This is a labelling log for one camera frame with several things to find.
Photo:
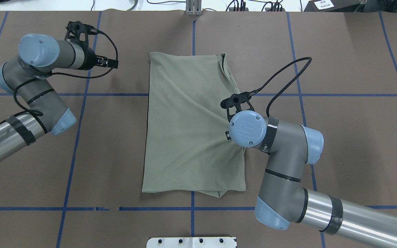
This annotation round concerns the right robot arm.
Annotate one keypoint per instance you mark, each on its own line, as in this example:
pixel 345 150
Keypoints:
pixel 356 181

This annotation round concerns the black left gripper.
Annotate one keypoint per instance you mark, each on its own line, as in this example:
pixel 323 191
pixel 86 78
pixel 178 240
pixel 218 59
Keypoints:
pixel 89 59

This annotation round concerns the olive green long-sleeve shirt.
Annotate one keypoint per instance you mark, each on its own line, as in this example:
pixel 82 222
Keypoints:
pixel 186 147

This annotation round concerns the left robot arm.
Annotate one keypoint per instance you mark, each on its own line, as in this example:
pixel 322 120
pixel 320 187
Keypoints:
pixel 25 79

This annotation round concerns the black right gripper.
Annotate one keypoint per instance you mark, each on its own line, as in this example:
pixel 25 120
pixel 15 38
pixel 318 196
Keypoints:
pixel 228 135

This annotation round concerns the black box with label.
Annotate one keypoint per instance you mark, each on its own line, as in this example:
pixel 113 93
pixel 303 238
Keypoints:
pixel 334 5

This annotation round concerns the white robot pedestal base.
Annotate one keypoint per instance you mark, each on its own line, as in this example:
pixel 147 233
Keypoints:
pixel 192 242

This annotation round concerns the silver camera stand post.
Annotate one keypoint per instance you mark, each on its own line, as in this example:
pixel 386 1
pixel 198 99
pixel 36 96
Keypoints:
pixel 193 7

